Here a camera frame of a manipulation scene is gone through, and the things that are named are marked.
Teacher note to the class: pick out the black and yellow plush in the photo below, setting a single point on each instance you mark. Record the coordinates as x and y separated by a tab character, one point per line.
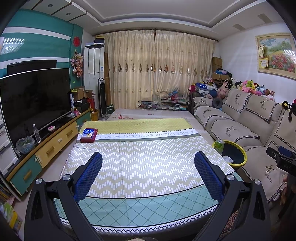
286	107

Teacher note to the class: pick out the beige sofa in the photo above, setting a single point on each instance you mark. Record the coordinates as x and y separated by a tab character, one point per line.
245	120

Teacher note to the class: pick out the patterned tablecloth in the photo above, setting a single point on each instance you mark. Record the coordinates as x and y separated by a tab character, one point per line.
138	162

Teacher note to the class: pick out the person's right forearm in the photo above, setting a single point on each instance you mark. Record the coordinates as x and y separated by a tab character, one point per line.
284	190

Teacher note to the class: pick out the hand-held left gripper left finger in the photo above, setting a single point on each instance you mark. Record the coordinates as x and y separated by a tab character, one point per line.
92	171

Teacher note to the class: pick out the clear water bottle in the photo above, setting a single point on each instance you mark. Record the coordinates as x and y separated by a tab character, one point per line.
37	134

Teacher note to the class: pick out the green box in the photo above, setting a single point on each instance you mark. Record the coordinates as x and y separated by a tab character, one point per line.
109	108

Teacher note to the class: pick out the glass bowl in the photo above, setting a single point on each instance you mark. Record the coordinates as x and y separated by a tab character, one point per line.
25	144

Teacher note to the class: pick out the white standing air conditioner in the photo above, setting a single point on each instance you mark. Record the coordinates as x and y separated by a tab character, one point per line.
91	74

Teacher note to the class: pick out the hanging flower decoration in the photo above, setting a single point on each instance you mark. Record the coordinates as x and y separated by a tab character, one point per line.
77	64

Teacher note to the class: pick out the white paper towel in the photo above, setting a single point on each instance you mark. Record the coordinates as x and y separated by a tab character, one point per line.
229	159

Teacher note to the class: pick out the black hat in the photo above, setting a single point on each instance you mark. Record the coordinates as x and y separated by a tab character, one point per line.
217	103

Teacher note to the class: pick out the stack of cardboard boxes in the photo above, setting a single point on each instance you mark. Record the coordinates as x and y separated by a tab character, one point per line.
217	64

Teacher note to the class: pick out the teal and yellow TV cabinet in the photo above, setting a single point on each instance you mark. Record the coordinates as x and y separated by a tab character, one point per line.
53	148

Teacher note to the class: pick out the open cardboard boxes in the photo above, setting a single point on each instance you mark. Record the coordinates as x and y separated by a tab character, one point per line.
81	91

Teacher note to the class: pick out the pile of plush toys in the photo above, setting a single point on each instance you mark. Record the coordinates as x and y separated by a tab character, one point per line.
249	87

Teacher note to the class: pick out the black box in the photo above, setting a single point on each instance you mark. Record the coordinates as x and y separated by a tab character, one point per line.
99	41

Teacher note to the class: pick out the large black television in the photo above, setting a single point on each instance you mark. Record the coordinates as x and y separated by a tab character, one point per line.
34	102

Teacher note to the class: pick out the black and white tube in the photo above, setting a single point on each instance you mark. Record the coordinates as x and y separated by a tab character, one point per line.
71	100

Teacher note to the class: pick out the black monitor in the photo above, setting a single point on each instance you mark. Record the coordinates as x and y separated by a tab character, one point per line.
32	66

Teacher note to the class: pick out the small yellow bin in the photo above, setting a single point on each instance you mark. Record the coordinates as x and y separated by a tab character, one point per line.
94	115

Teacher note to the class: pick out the blue starred bag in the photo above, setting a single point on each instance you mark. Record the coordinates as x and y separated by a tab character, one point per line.
204	87

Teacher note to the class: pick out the red round wall ornament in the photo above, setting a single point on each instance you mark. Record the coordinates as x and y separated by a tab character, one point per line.
76	41

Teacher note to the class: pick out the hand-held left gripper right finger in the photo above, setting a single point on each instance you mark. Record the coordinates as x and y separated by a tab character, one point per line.
204	171

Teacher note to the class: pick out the beige curtains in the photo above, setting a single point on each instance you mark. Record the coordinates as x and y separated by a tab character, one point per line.
157	69

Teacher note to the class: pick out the white plastic drawer unit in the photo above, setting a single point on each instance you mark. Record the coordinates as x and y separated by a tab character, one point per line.
7	153

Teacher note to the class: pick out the green and white bottle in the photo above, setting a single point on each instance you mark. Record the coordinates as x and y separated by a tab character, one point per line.
218	146

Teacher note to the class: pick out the small pink object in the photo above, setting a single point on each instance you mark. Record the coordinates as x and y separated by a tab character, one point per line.
51	128

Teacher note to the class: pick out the black tower fan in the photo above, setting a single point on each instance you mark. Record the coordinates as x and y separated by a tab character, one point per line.
103	99

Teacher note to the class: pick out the framed flower painting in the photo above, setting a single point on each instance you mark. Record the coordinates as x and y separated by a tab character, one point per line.
277	55

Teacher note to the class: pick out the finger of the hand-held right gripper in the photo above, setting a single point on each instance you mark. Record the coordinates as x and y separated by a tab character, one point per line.
274	154
285	151

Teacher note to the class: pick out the row of books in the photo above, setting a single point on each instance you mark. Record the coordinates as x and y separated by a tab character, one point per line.
7	208

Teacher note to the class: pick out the black bin with yellow rim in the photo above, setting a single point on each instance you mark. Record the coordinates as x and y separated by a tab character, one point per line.
235	151

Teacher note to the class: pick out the low glass table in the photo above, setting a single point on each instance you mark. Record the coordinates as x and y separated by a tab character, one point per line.
161	105

